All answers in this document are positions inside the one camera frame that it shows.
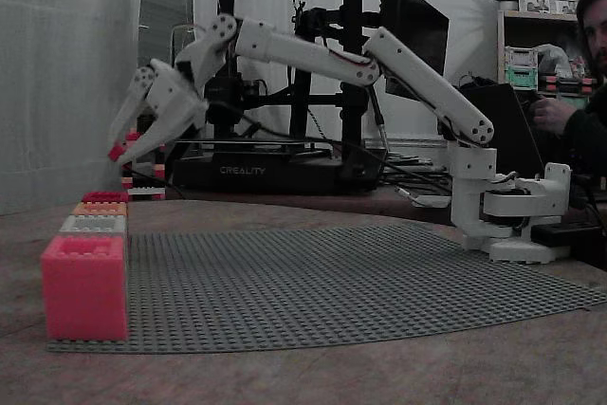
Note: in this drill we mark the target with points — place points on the red lego block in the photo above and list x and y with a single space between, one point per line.
104 196

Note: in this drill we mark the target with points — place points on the black Creality 3D printer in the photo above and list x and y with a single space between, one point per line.
294 172

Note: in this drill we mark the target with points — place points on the black laptop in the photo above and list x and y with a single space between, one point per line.
502 120

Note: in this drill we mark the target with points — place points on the light wooden shelf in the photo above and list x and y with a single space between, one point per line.
500 40

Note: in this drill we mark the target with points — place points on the person's hand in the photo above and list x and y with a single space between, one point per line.
552 113

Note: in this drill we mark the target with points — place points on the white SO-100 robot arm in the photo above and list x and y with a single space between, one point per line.
427 87

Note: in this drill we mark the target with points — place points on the grey Lego baseplate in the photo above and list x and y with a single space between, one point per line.
308 281

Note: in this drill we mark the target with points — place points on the grey lego block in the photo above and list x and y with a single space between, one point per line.
92 226

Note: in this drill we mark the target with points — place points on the black power brick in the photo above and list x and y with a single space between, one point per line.
564 234

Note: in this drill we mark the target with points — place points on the multicolour Lego tower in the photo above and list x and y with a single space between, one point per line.
147 187

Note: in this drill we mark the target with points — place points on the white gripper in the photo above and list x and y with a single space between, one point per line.
167 98

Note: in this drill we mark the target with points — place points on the white storage crate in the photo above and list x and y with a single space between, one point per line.
520 56

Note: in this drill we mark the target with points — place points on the white picture frame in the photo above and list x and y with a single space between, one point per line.
545 3

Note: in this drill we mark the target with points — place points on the black computer monitor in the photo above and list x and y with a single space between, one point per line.
419 30

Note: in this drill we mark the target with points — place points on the green storage crate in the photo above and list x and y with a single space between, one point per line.
520 77

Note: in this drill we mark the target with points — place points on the small red brick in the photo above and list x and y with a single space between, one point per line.
115 152

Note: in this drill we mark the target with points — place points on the large pink lego block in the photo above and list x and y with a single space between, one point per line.
85 296

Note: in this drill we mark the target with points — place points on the clear plastic bag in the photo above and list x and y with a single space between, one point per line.
554 58

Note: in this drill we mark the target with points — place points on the bearded person's head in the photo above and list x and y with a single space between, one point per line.
595 30

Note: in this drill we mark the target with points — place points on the orange lego block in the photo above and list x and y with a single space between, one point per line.
99 209

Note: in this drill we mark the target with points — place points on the white sheer curtain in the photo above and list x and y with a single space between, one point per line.
66 68

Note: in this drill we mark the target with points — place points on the dark sleeved forearm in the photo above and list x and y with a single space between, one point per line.
590 130

